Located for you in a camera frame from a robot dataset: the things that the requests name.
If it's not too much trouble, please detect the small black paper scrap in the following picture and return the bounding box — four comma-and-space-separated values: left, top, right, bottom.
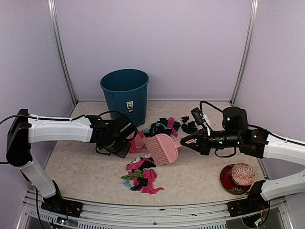
181, 116, 189, 123

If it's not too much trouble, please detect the dark red bowl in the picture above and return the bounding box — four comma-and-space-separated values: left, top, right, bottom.
220, 164, 251, 195

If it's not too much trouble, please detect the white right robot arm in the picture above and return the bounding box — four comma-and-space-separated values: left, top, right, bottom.
180, 106, 305, 212

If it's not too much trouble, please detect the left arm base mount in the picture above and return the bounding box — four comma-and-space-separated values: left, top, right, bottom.
41, 180, 83, 218

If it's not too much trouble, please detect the teal plastic waste bin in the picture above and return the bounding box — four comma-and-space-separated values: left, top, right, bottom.
100, 69, 149, 126

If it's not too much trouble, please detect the left aluminium corner post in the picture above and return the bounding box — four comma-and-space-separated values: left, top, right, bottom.
48, 0, 78, 107

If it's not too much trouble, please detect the large black paper scrap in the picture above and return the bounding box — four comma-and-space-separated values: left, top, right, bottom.
181, 121, 198, 134

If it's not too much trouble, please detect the aluminium front rail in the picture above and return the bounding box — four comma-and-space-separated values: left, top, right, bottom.
15, 190, 295, 229

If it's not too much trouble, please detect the magenta paper scrap strip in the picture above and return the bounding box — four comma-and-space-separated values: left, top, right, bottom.
167, 117, 178, 138

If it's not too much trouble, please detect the aluminium corner post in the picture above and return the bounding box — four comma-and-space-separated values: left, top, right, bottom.
230, 0, 259, 105
48, 0, 78, 107

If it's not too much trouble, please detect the mixed dark scrap pile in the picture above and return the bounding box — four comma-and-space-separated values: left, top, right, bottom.
147, 117, 181, 137

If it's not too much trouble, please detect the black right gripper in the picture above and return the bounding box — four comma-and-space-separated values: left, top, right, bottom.
181, 127, 242, 156

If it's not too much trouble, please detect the right aluminium corner post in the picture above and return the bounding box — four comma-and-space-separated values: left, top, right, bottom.
230, 0, 259, 105

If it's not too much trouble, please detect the pink plastic dustpan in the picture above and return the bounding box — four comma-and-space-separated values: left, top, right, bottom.
129, 130, 147, 154

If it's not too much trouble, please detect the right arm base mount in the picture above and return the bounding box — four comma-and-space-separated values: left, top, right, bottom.
227, 180, 270, 217

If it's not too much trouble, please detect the front mixed scrap pile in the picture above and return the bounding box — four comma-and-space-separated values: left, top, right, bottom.
121, 159, 164, 195

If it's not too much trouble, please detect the white paper scrap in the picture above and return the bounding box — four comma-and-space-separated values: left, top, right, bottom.
135, 154, 153, 162

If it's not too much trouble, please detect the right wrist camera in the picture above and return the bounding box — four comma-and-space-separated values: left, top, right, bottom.
191, 107, 210, 135

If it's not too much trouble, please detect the red white patterned bowl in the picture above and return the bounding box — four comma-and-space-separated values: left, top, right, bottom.
231, 163, 255, 186

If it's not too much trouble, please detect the pink hand brush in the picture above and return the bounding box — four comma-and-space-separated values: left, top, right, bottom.
145, 134, 182, 166

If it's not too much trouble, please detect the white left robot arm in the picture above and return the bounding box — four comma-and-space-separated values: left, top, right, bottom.
1, 109, 138, 212

